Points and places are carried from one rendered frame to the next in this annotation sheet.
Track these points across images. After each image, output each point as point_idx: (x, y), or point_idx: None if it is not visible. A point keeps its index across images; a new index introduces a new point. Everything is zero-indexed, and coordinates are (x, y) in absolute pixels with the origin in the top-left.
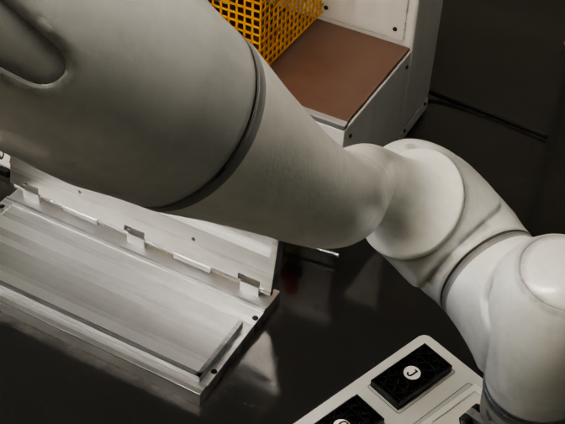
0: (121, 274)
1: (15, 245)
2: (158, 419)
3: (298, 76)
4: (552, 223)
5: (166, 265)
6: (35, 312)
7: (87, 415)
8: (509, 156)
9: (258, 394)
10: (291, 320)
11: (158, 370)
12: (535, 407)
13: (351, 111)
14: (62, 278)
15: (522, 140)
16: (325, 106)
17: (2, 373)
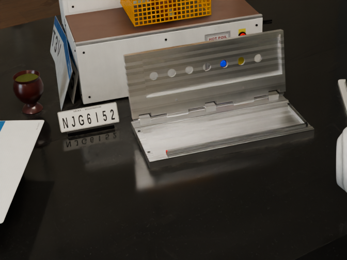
0: (223, 120)
1: (168, 137)
2: (309, 147)
3: (219, 12)
4: (314, 38)
5: (234, 109)
6: (219, 146)
7: (287, 161)
8: (270, 30)
9: (324, 123)
10: (294, 101)
11: (290, 132)
12: None
13: (255, 11)
14: (206, 134)
15: (265, 25)
16: (245, 14)
17: (237, 172)
